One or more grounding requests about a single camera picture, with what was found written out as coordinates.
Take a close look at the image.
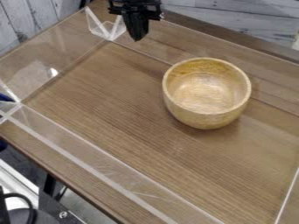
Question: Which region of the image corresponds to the black table leg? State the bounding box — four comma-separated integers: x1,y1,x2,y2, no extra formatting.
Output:
43,174,57,197

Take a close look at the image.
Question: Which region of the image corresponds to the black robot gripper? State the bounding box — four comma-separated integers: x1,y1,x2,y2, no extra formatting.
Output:
107,0,163,41

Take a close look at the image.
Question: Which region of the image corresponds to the black cable loop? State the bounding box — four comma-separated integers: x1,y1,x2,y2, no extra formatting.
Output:
5,192,39,224

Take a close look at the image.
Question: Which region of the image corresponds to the blue object at edge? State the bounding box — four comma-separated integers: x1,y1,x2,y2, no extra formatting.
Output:
0,93,15,102

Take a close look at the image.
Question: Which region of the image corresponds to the light wooden bowl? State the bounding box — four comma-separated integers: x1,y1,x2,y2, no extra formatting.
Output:
163,57,253,130

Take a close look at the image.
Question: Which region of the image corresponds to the black vertical post at edge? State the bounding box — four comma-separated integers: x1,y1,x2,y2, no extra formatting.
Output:
0,186,11,224

